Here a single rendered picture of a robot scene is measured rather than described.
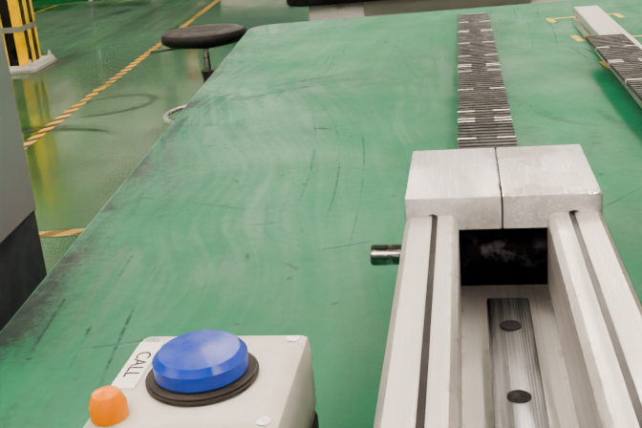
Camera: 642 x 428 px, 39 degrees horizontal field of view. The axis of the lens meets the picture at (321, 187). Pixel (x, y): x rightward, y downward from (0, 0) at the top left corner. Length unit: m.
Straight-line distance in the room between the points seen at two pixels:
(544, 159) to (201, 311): 0.24
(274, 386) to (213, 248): 0.33
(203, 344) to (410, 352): 0.09
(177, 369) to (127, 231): 0.39
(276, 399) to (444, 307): 0.08
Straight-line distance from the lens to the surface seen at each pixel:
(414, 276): 0.40
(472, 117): 0.88
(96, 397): 0.37
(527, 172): 0.51
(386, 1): 2.65
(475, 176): 0.50
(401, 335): 0.35
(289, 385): 0.38
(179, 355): 0.38
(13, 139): 0.82
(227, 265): 0.66
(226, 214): 0.76
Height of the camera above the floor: 1.03
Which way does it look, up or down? 18 degrees down
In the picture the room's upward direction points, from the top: 5 degrees counter-clockwise
